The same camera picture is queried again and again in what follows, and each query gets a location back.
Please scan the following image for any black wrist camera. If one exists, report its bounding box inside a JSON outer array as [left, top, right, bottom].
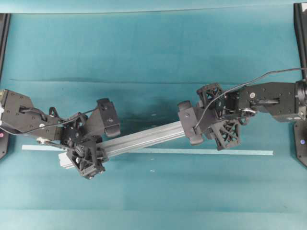
[[178, 101, 222, 145], [83, 98, 120, 138]]

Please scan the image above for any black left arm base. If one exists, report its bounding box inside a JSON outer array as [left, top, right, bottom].
[[0, 13, 12, 160]]

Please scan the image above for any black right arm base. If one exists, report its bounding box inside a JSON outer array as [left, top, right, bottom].
[[293, 2, 307, 163]]

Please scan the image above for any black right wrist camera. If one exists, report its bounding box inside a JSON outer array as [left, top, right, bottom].
[[178, 101, 222, 145]]

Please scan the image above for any light teal tape strip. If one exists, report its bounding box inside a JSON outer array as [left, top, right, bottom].
[[21, 144, 274, 157]]

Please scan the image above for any silver aluminium extrusion rail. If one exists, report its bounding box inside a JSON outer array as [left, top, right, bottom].
[[58, 120, 187, 171]]

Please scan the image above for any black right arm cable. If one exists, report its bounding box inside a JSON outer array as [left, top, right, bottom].
[[193, 67, 307, 130]]

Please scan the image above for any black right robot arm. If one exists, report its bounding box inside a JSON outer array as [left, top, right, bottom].
[[196, 80, 307, 150]]

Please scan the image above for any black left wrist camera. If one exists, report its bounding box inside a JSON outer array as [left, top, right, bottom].
[[83, 98, 120, 138]]

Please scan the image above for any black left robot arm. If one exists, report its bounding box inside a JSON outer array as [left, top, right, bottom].
[[0, 89, 108, 180]]

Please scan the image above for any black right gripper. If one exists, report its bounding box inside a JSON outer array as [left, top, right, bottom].
[[196, 83, 249, 150]]

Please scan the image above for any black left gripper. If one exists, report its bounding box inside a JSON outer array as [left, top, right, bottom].
[[49, 112, 108, 179]]

